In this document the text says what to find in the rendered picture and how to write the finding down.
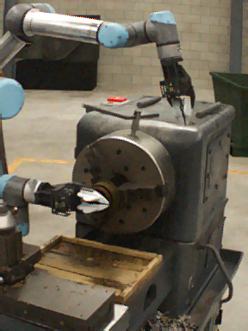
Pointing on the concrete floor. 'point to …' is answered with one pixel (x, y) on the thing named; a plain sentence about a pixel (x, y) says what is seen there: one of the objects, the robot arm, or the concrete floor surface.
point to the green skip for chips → (236, 85)
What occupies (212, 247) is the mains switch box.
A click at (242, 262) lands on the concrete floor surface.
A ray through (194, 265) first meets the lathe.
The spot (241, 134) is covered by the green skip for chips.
